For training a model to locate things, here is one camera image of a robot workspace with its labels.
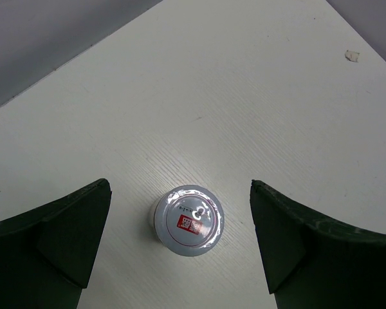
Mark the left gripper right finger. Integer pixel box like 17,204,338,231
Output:
250,180,386,308

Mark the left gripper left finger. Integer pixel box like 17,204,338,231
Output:
0,178,111,308

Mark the white lid spice jar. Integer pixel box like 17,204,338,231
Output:
149,185,225,257

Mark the small tape scrap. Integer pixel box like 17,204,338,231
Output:
344,50,360,63

